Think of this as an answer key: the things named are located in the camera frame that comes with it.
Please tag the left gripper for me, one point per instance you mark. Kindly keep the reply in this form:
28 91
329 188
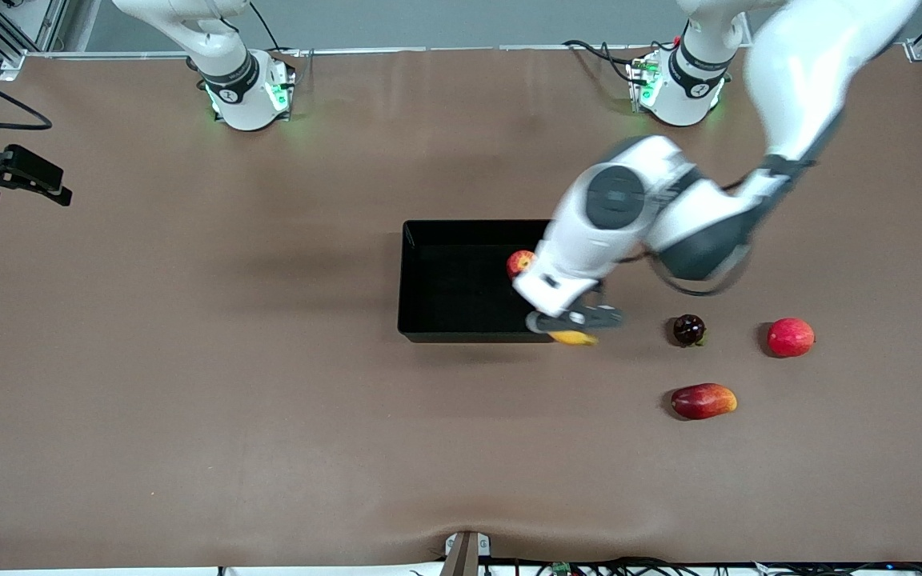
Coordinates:
595 288

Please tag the red yellow striped apple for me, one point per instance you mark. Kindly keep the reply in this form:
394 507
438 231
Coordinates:
519 262

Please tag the yellow banana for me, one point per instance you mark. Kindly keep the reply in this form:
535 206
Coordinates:
577 338

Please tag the black rectangular box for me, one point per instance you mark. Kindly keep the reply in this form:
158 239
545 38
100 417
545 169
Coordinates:
445 288

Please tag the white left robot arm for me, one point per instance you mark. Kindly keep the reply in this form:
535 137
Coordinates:
797 72

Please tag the dark purple mangosteen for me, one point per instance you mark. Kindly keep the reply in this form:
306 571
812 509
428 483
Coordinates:
689 330

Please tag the red yellow mango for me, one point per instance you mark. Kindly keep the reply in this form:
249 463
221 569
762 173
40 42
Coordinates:
701 402

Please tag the small green circuit board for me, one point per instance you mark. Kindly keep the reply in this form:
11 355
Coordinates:
562 569

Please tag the aluminium table rail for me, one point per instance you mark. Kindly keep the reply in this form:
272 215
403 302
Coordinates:
429 50

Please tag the metal table edge bracket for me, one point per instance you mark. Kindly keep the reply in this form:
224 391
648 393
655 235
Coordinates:
465 556

